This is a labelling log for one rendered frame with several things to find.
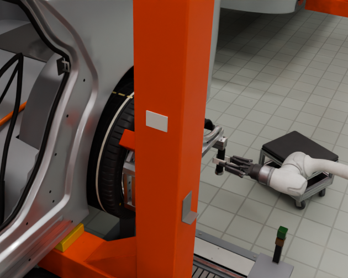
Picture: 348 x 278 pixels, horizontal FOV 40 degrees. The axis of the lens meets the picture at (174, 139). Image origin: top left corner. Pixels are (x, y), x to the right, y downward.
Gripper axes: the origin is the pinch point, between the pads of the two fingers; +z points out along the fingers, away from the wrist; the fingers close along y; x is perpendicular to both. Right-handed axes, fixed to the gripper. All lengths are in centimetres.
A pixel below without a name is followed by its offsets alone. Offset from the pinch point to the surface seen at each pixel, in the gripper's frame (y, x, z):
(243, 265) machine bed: 11, -75, -17
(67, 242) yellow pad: -72, -12, 36
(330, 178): 107, -67, -41
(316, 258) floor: 45, -83, -51
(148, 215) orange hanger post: -76, 26, -5
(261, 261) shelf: -16, -38, -32
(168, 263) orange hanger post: -76, 8, -13
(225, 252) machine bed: 14, -75, -4
